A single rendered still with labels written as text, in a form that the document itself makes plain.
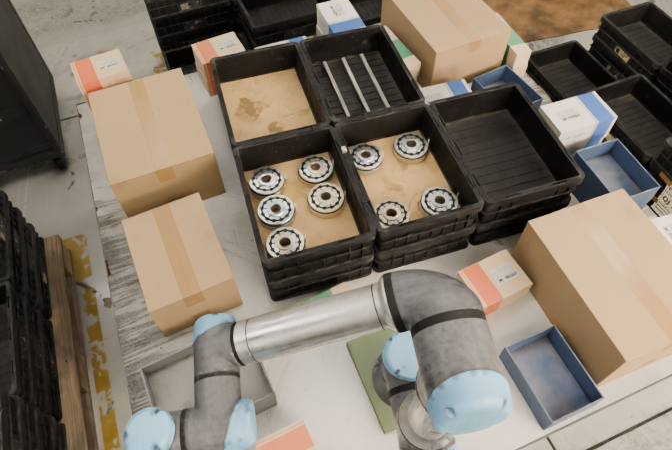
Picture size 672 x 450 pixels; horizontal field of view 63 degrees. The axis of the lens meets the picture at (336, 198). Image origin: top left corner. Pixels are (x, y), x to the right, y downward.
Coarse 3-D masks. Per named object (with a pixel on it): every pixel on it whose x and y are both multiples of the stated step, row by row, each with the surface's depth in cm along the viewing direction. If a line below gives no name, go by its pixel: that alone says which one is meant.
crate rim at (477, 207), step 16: (384, 112) 162; (400, 112) 162; (432, 112) 162; (336, 128) 158; (448, 144) 154; (352, 160) 151; (464, 176) 148; (368, 208) 142; (464, 208) 142; (480, 208) 142; (400, 224) 139; (416, 224) 139; (432, 224) 141
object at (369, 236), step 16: (320, 128) 158; (256, 144) 155; (336, 144) 155; (240, 160) 152; (240, 176) 148; (352, 176) 148; (256, 224) 139; (368, 224) 139; (256, 240) 136; (352, 240) 136; (368, 240) 138; (288, 256) 134; (304, 256) 135
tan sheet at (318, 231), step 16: (288, 176) 161; (336, 176) 161; (288, 192) 157; (304, 192) 157; (256, 208) 154; (304, 208) 154; (304, 224) 151; (320, 224) 151; (336, 224) 151; (352, 224) 151; (320, 240) 148; (336, 240) 148
